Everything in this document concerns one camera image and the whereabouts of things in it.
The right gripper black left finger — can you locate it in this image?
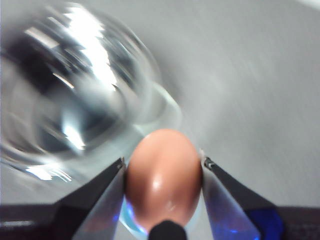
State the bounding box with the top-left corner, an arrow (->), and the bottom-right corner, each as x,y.
48,156 -> 126,240

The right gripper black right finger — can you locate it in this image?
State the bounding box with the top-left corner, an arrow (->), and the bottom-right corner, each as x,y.
201,156 -> 286,240

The brown egg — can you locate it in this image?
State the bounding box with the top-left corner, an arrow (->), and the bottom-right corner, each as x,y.
124,128 -> 203,234

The pale green electric steamer pot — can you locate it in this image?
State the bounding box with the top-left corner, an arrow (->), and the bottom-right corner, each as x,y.
0,0 -> 182,187

